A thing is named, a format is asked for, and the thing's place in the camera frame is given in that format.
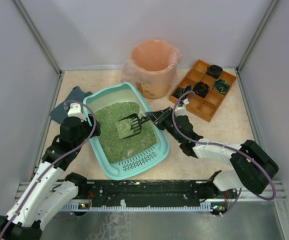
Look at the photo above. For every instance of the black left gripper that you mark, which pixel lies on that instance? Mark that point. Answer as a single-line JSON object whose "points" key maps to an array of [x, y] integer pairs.
{"points": [[94, 125]]}

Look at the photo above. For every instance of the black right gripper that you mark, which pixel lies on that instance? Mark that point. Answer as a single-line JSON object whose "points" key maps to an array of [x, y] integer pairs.
{"points": [[163, 119]]}

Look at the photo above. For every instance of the black slotted litter scoop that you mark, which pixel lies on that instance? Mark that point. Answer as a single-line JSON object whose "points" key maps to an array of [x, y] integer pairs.
{"points": [[130, 125]]}

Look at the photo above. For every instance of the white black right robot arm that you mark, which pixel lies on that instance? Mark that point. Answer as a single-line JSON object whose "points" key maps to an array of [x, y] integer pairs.
{"points": [[253, 168]]}

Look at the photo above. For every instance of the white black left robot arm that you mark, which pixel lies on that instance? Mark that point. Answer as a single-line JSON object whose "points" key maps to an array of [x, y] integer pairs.
{"points": [[27, 219]]}

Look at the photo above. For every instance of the green cat litter pellets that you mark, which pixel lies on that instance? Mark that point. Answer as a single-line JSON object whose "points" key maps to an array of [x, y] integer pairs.
{"points": [[116, 149]]}

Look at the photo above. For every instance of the dark green rolled sock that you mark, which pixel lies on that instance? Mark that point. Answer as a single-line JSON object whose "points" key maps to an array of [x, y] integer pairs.
{"points": [[181, 90]]}

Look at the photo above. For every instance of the black orange rolled sock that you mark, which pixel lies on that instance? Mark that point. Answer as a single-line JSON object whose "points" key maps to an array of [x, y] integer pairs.
{"points": [[201, 89]]}

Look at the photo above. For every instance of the orange bin with plastic liner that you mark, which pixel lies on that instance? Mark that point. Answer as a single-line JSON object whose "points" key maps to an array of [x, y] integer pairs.
{"points": [[152, 67]]}

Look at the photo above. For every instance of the orange wooden compartment tray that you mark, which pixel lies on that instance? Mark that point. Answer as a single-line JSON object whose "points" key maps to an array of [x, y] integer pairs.
{"points": [[210, 84]]}

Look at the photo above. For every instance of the blue yellow rolled sock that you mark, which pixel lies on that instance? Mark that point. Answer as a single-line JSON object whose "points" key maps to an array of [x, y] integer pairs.
{"points": [[221, 86]]}

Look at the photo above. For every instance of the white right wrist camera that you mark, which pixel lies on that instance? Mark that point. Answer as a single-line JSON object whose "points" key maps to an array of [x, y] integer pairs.
{"points": [[181, 109]]}

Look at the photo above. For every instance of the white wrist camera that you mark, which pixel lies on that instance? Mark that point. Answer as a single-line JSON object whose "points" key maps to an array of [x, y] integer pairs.
{"points": [[75, 110], [181, 109]]}

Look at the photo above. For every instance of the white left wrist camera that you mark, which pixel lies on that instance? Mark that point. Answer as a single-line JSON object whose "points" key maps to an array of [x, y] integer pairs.
{"points": [[75, 110]]}

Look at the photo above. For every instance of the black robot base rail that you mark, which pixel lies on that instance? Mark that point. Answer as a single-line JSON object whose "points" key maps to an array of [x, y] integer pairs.
{"points": [[151, 196]]}

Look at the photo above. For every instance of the aluminium frame rail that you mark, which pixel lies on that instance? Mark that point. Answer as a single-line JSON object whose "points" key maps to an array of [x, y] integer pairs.
{"points": [[245, 195]]}

